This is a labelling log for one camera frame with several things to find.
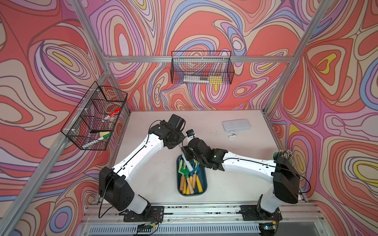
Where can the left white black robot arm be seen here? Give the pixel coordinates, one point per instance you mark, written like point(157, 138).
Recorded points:
point(115, 183)

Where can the light blue hand fork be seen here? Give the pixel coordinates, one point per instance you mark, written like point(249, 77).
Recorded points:
point(186, 162)

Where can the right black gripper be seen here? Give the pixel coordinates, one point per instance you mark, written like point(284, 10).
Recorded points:
point(186, 151)

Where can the dark green hand rake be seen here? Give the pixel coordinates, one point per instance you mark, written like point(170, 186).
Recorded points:
point(183, 182)

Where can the yellow item in back basket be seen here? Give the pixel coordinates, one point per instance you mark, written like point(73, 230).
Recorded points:
point(215, 80)

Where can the red capped marker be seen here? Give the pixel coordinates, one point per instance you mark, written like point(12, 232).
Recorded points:
point(114, 113)

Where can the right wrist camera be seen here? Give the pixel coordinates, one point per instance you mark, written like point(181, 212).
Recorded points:
point(190, 134)

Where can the yellow handled garden tool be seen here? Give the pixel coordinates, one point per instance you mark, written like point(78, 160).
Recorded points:
point(199, 185)

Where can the black wire basket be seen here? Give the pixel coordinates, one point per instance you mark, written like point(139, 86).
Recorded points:
point(86, 123)
point(195, 66)

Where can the green capped marker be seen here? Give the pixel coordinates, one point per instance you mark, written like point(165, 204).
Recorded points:
point(101, 139)

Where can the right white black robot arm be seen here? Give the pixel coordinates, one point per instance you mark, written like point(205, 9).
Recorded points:
point(284, 179)

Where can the translucent plastic lidded box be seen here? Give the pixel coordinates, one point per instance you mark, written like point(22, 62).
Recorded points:
point(236, 125)

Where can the back black wire basket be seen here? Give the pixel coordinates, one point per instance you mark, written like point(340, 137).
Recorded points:
point(195, 66)

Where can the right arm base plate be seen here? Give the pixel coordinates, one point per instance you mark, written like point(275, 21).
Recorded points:
point(253, 213)

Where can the left black wire basket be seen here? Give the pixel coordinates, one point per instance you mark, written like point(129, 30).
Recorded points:
point(86, 123)

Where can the green cup of pencils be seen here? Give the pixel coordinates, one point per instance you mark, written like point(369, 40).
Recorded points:
point(286, 154)

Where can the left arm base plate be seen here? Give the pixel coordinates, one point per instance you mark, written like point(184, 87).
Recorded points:
point(153, 214)

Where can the teal storage box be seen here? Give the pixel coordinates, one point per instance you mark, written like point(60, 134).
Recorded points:
point(199, 170)

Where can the small white clip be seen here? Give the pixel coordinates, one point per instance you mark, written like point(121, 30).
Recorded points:
point(232, 135)

